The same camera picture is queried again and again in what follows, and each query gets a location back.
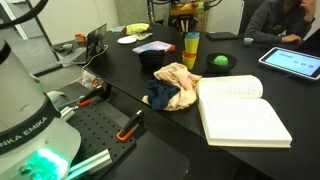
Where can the black bowl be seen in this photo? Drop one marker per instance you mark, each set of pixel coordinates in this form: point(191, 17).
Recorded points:
point(232, 61)
point(151, 58)

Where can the orange plastic cup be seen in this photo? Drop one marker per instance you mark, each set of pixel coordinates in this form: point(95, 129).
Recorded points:
point(185, 54)

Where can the yellow plastic cup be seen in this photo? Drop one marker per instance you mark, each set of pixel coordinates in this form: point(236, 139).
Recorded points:
point(191, 45)

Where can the blue plastic cup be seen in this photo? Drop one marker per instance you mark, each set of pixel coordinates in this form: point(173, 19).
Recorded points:
point(192, 35)

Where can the white franka robot arm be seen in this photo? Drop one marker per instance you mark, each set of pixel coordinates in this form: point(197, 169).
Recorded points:
point(36, 143)

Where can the dark blue crumpled cloth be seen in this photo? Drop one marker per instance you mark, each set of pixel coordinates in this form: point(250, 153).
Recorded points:
point(159, 93)

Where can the beige crumpled cloth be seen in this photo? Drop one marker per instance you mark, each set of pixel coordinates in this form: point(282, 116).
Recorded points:
point(178, 75)

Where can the yellow-green bottom cup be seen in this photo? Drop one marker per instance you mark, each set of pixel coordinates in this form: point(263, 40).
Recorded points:
point(189, 62)

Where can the small red ball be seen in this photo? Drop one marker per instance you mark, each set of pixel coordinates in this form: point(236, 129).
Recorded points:
point(172, 48)

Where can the blue white booklet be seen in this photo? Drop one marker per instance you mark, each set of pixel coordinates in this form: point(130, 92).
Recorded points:
point(155, 45)

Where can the black orange clamp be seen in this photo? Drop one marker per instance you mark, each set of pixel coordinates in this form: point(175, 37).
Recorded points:
point(124, 134)
point(86, 99)

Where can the white plate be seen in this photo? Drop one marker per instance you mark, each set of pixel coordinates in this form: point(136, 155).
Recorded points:
point(127, 40)

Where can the green ball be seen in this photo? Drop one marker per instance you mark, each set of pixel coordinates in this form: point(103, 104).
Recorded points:
point(221, 60)

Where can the yellow cloth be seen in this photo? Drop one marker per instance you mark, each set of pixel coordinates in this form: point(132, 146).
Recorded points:
point(136, 28)

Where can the black perforated mounting board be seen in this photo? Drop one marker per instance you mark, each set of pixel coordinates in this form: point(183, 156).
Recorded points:
point(98, 133)

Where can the black notebook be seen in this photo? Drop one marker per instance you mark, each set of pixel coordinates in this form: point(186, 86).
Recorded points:
point(221, 36)

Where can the open white book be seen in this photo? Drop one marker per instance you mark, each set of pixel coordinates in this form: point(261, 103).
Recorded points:
point(234, 114)

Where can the open laptop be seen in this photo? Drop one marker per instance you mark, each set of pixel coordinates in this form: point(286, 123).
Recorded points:
point(95, 44)

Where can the small white cup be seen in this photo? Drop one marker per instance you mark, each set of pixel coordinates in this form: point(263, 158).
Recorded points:
point(247, 41)

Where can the seated person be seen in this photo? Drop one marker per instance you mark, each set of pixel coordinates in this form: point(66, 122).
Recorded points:
point(281, 21)

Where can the white tablet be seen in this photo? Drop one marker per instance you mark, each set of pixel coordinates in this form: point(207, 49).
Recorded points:
point(296, 63)

